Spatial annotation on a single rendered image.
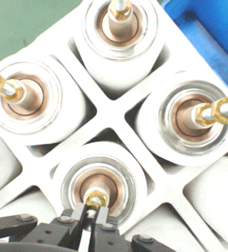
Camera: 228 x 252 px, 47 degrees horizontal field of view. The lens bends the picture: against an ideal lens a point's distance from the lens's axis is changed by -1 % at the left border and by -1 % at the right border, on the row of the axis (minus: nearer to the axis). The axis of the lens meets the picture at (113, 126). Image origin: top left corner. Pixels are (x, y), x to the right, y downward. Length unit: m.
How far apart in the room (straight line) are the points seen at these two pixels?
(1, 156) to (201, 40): 0.42
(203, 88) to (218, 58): 0.29
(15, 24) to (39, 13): 0.05
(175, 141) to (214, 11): 0.32
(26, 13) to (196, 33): 0.34
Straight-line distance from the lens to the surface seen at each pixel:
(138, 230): 0.33
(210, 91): 0.27
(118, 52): 0.27
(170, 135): 0.26
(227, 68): 0.56
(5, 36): 0.59
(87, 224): 0.17
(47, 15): 0.58
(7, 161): 0.35
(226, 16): 0.51
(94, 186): 0.23
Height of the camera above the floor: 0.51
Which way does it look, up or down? 88 degrees down
